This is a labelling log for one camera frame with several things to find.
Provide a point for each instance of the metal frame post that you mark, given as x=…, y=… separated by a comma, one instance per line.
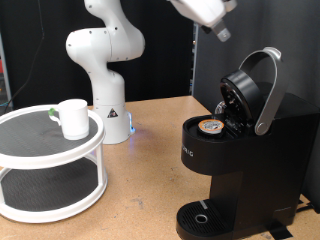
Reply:
x=195, y=60

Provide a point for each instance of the white two-tier turntable shelf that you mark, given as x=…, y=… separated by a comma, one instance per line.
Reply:
x=30, y=136

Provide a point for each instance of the orange-rimmed coffee pod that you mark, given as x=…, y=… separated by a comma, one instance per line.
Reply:
x=211, y=126

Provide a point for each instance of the black backdrop curtain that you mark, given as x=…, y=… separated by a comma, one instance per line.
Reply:
x=50, y=66

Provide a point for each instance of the black tape strip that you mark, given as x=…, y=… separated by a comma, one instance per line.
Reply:
x=281, y=231

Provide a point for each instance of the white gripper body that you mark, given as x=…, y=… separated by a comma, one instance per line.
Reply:
x=203, y=10

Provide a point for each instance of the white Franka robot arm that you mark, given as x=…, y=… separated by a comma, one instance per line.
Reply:
x=106, y=93

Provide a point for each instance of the black Keurig coffee machine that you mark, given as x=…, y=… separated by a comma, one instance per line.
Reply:
x=260, y=160

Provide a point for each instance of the white mug with green tag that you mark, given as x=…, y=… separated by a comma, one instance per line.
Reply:
x=75, y=120

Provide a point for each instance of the gray partition panel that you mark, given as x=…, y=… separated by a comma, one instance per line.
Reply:
x=293, y=33

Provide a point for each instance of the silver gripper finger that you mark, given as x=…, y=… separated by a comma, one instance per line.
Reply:
x=222, y=32
x=206, y=29

